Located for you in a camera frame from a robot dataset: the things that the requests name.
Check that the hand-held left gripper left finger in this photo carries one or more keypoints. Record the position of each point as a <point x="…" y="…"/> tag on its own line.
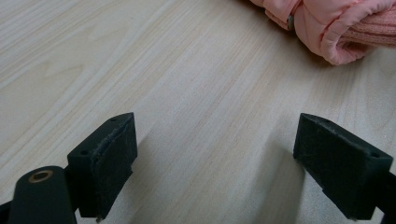
<point x="106" y="168"/>

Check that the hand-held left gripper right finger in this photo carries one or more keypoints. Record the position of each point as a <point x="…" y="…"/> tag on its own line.
<point x="339" y="168"/>

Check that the pink and grey glove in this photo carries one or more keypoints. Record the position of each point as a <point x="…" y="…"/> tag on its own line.
<point x="327" y="28"/>

